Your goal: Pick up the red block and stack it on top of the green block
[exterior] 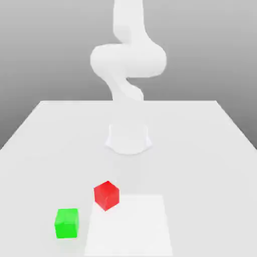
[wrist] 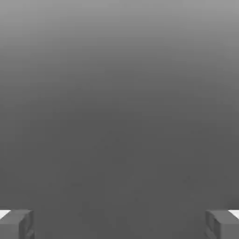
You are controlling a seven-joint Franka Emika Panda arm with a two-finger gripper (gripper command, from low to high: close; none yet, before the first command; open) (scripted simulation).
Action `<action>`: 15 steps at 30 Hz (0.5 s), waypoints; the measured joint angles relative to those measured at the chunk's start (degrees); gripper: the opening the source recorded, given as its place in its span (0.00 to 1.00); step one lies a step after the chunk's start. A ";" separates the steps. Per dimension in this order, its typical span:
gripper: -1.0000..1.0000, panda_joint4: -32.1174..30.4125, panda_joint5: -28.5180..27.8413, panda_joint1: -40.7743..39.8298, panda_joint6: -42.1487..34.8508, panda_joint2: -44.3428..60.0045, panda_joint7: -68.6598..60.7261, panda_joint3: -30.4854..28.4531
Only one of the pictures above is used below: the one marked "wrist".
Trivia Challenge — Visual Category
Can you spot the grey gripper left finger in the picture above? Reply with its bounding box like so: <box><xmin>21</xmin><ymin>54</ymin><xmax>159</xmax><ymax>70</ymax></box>
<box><xmin>0</xmin><ymin>209</ymin><xmax>35</xmax><ymax>239</ymax></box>

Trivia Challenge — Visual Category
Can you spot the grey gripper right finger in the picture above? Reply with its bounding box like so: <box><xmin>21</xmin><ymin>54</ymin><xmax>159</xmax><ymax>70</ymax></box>
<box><xmin>204</xmin><ymin>209</ymin><xmax>239</xmax><ymax>239</ymax></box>

